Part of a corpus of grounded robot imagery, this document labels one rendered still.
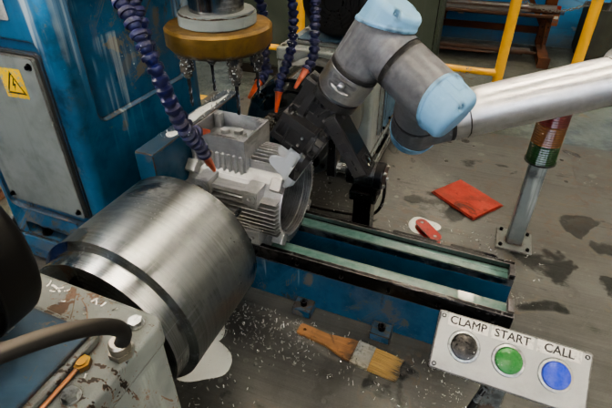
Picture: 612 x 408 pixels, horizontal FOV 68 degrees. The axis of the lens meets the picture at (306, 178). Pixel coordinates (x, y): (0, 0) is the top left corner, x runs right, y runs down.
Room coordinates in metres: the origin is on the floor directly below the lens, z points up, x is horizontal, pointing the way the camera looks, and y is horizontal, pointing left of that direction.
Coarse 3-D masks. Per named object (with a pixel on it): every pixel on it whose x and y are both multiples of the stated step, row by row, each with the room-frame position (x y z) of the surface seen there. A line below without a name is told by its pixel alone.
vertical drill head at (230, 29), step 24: (192, 0) 0.74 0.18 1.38; (216, 0) 0.73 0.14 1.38; (240, 0) 0.76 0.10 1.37; (168, 24) 0.77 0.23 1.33; (192, 24) 0.72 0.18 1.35; (216, 24) 0.71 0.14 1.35; (240, 24) 0.73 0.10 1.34; (264, 24) 0.77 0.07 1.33; (192, 48) 0.69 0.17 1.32; (216, 48) 0.69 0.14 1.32; (240, 48) 0.70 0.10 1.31; (264, 48) 0.74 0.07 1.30; (240, 72) 0.72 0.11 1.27
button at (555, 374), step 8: (544, 368) 0.31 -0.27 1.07; (552, 368) 0.31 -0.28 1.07; (560, 368) 0.31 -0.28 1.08; (544, 376) 0.30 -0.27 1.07; (552, 376) 0.30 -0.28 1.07; (560, 376) 0.30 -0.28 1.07; (568, 376) 0.30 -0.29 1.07; (552, 384) 0.29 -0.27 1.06; (560, 384) 0.29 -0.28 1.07; (568, 384) 0.29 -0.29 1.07
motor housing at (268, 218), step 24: (264, 144) 0.77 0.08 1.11; (216, 168) 0.73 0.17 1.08; (264, 168) 0.71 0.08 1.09; (312, 168) 0.81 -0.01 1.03; (216, 192) 0.70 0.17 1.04; (240, 192) 0.67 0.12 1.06; (288, 192) 0.80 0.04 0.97; (240, 216) 0.67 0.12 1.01; (264, 216) 0.65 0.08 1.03; (288, 216) 0.75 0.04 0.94; (288, 240) 0.69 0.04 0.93
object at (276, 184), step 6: (192, 162) 0.73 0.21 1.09; (198, 162) 0.73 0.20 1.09; (186, 168) 0.73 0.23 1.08; (192, 168) 0.72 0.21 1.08; (198, 168) 0.73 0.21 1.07; (270, 180) 0.67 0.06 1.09; (276, 180) 0.67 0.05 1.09; (282, 180) 0.67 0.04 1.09; (270, 186) 0.66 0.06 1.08; (276, 186) 0.66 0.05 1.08; (276, 192) 0.66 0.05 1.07; (282, 192) 0.66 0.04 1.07; (276, 240) 0.66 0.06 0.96; (282, 240) 0.66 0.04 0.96
